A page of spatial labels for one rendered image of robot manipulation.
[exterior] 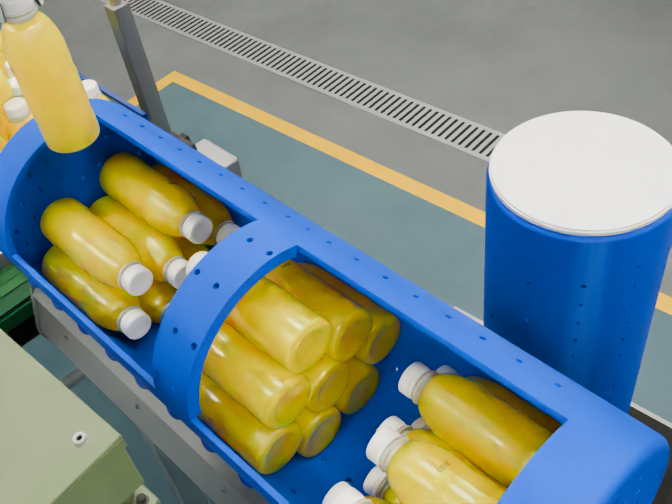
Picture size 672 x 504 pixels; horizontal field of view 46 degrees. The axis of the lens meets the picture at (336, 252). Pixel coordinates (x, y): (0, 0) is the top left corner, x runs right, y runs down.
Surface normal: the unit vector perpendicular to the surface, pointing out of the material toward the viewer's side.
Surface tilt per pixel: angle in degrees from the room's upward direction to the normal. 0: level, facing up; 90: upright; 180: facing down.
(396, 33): 0
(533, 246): 90
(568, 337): 90
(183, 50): 0
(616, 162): 0
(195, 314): 34
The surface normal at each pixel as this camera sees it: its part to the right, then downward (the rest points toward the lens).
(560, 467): -0.12, -0.69
